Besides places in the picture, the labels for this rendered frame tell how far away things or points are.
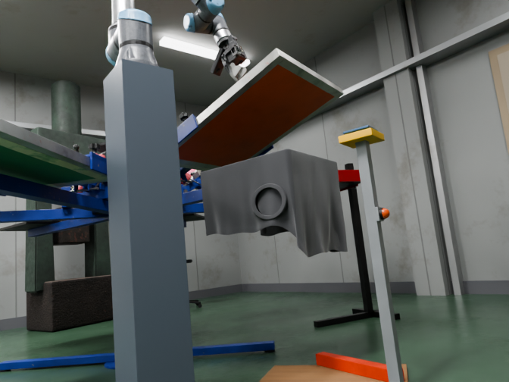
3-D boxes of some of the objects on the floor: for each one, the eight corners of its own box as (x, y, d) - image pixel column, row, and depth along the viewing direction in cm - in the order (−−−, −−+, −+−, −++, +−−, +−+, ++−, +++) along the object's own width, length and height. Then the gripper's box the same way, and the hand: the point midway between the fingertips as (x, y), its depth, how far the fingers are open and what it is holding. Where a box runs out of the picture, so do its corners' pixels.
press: (20, 330, 447) (18, 91, 490) (104, 316, 500) (95, 101, 543) (29, 336, 387) (27, 64, 431) (124, 320, 440) (113, 79, 483)
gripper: (226, 31, 171) (243, 70, 164) (240, 39, 178) (257, 77, 171) (213, 45, 176) (229, 83, 168) (226, 51, 183) (242, 89, 176)
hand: (237, 82), depth 172 cm, fingers closed, pressing on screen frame
